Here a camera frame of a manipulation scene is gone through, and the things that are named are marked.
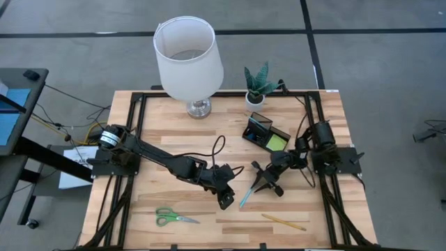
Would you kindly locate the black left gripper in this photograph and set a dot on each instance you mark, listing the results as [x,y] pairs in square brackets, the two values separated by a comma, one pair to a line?
[219,178]

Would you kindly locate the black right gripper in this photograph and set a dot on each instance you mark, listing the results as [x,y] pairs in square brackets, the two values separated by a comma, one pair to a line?
[270,174]

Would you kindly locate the light blue pen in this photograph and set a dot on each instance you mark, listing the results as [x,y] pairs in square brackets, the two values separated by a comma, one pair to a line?
[245,199]

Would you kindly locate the green sticky note pad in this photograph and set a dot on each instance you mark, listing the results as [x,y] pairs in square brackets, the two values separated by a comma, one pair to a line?
[276,143]

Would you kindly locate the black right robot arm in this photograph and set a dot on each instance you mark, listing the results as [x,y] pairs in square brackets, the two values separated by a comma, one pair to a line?
[324,136]

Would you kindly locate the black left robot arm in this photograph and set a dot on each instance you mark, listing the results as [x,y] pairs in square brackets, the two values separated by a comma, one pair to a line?
[163,160]

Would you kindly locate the black desk organizer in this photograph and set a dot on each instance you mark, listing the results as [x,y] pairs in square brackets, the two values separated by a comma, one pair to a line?
[269,122]

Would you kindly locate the yellow pencil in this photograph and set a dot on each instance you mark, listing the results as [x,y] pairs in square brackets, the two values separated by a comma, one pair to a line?
[284,222]

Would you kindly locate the small potted green plant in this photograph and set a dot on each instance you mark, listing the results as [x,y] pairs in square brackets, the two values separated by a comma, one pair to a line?
[255,101]

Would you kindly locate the white shade table lamp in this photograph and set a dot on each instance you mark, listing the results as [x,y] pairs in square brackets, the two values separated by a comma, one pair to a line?
[188,69]

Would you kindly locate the white printed paper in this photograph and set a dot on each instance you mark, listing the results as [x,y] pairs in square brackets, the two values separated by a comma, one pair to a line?
[75,174]

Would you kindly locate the black caster wheel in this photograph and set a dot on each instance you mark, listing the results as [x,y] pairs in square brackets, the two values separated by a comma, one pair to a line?
[33,224]

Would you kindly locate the grey side desk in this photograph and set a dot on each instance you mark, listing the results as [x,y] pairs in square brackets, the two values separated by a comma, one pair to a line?
[35,90]

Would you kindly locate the blue paper sheet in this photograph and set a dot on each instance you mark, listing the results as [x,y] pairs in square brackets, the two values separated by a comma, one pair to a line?
[10,123]

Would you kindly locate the black computer mouse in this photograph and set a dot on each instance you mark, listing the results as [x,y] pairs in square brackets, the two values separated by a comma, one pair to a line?
[31,74]

